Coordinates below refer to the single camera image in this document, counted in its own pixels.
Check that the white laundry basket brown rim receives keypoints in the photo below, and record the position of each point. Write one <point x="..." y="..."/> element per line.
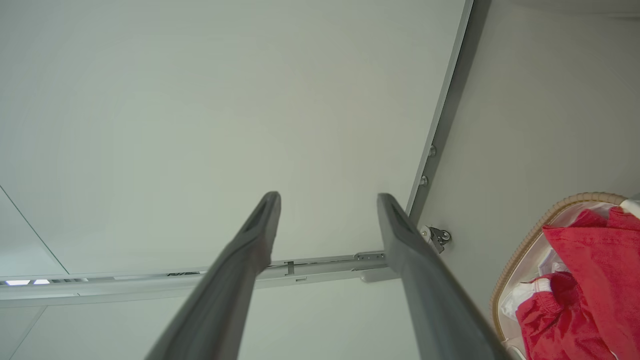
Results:
<point x="590" y="196"/>

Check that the grey metal hinge bracket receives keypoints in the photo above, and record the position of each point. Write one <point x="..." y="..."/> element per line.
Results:
<point x="370" y="256"/>

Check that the red garment with white stripes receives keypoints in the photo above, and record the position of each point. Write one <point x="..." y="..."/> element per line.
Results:
<point x="600" y="270"/>

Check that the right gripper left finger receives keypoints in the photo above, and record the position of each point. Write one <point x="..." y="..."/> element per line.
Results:
<point x="225" y="290"/>

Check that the grey partition bottom rail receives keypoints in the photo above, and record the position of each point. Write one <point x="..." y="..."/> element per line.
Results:
<point x="442" y="100"/>

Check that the black caster wheel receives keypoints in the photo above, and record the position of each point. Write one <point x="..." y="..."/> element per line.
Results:
<point x="440" y="236"/>

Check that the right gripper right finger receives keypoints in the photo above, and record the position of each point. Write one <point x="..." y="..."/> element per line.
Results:
<point x="430" y="300"/>

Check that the white basket liner bag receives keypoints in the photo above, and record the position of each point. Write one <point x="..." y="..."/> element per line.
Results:
<point x="532" y="260"/>

